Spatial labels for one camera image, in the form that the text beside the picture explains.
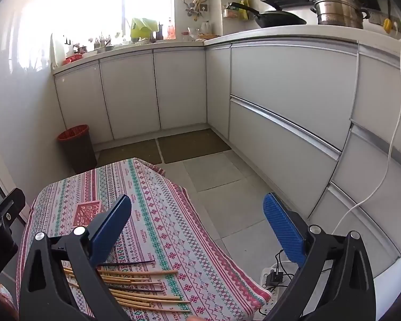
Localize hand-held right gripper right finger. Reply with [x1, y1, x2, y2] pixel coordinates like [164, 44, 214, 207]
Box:
[263, 192, 376, 321]

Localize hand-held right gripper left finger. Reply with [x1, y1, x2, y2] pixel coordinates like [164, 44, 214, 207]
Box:
[18, 194, 132, 321]

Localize pink perforated chopstick holder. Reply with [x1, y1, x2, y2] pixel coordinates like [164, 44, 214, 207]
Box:
[74, 202, 103, 226]

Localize bunch of wooden chopsticks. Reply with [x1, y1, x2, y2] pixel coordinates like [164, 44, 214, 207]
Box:
[63, 267, 192, 315]

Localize black chopstick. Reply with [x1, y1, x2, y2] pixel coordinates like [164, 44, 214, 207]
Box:
[98, 260, 155, 268]

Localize black charger plug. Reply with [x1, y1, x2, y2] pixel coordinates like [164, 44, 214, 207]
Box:
[267, 271, 284, 288]

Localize white power strip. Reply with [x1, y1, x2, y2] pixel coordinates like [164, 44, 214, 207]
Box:
[259, 267, 290, 316]

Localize patterned red green tablecloth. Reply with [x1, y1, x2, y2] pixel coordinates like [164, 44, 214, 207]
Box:
[16, 157, 275, 321]

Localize brown floor mat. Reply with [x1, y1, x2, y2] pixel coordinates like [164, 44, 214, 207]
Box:
[157, 129, 232, 164]
[95, 139, 163, 168]

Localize red trash bin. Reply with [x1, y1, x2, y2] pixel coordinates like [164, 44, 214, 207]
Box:
[57, 124, 97, 174]

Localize white cabinet row with doors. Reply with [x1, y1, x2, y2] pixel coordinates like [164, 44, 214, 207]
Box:
[53, 47, 208, 143]

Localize white cabinet row with drawers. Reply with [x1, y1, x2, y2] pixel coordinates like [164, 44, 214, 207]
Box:
[205, 38, 401, 275]

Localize red bowl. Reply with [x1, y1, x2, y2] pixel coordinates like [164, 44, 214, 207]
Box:
[62, 53, 84, 66]

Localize green cloth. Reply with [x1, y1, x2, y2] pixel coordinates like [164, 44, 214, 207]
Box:
[130, 17, 158, 41]

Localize black wok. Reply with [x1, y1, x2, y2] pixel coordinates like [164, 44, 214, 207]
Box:
[225, 2, 307, 29]

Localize bright window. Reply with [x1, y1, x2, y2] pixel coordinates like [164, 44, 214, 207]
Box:
[17, 0, 174, 41]

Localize steel steamer pot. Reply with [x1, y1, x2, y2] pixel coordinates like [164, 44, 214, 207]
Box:
[310, 0, 371, 29]

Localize water heater pipes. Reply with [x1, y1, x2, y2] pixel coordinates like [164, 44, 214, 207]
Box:
[182, 0, 210, 21]

